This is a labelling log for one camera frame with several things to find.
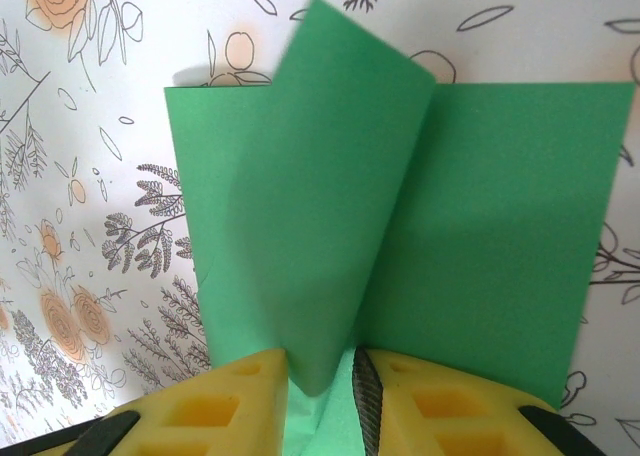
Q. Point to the green square paper sheet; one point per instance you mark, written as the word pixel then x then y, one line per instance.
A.
pixel 450 201

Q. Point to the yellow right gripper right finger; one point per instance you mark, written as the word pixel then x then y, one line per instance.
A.
pixel 450 416

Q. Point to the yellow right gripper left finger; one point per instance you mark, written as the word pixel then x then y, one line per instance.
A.
pixel 225 406

